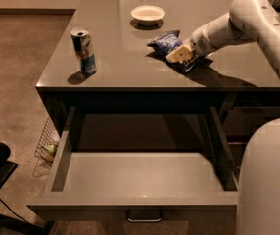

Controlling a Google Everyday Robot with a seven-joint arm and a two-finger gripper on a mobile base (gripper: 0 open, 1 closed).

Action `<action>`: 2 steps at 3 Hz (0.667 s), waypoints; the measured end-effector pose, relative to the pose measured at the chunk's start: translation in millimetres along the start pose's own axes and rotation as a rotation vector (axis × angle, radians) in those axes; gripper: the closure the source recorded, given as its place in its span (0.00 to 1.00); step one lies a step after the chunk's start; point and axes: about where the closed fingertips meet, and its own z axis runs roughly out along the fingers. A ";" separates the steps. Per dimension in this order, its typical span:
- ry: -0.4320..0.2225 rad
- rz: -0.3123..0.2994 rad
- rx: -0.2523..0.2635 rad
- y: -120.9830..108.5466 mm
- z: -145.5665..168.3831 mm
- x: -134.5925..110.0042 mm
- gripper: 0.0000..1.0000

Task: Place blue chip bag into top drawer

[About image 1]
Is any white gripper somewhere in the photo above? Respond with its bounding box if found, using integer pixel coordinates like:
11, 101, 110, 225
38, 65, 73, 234
166, 25, 217, 63

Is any white bowl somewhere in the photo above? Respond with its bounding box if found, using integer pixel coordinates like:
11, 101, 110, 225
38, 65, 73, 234
130, 5, 165, 26

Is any wire basket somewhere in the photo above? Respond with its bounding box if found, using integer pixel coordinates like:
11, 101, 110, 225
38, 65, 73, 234
33, 117, 60, 177

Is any black cable on floor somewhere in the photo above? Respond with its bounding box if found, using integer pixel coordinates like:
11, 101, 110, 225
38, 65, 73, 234
0, 193, 33, 225

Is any silver blue energy drink can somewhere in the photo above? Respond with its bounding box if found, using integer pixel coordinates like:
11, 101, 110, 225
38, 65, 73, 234
70, 27, 97, 75

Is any grey counter cabinet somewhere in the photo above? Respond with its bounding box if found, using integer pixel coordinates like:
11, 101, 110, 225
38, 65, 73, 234
35, 0, 280, 188

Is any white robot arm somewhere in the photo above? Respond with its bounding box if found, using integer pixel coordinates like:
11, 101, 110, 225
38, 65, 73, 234
166, 0, 280, 235

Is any open grey top drawer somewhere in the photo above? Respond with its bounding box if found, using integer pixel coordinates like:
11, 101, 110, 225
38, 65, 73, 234
27, 108, 238, 220

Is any metal drawer handle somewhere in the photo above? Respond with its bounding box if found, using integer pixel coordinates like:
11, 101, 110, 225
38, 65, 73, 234
126, 211, 163, 223

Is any blue chip bag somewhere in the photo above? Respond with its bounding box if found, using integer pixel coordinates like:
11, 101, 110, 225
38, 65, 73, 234
147, 30, 204, 73

